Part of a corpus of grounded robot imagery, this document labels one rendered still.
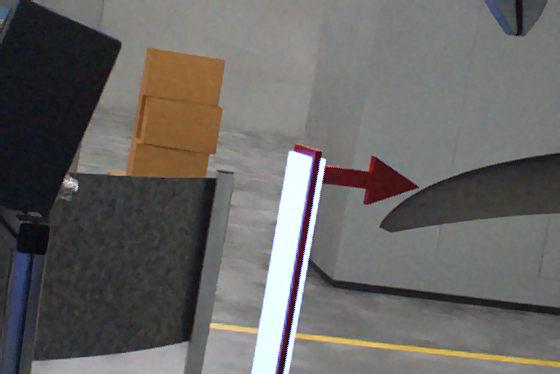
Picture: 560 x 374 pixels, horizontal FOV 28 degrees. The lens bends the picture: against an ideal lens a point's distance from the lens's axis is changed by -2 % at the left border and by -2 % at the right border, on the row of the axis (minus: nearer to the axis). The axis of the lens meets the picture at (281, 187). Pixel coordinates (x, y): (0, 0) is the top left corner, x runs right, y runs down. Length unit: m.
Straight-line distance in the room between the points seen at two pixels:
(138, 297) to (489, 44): 4.63
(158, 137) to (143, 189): 6.13
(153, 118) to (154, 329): 6.03
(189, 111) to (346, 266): 2.35
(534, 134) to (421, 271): 1.09
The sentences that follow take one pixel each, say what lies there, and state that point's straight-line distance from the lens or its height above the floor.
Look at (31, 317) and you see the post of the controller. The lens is 1.06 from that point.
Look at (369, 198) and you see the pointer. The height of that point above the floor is 1.17.
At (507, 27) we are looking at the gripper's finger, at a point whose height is 1.27.
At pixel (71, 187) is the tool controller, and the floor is 1.08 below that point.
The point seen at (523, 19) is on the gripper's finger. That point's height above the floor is 1.28.
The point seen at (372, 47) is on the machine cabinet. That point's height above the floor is 1.44.
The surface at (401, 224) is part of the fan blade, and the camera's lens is 0.69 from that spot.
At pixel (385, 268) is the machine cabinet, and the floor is 0.16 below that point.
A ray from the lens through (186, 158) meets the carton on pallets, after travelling 8.64.
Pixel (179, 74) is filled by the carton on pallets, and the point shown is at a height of 1.06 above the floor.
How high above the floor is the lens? 1.23
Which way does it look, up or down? 6 degrees down
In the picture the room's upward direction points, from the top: 10 degrees clockwise
